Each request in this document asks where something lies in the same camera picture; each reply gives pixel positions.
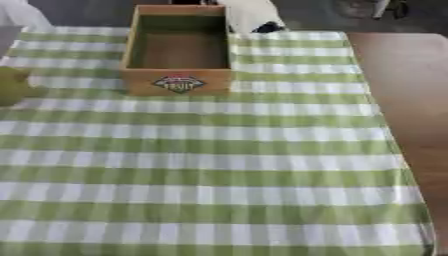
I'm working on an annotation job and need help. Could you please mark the tan cardboard box green inside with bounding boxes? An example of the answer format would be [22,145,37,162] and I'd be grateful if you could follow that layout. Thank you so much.
[117,4,235,97]

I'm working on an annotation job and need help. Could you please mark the person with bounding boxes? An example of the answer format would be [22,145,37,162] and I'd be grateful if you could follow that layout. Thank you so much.
[215,0,287,34]

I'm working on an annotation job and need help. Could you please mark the yellow-green toy fruit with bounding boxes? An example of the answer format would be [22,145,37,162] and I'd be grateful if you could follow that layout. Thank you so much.
[0,66,35,107]

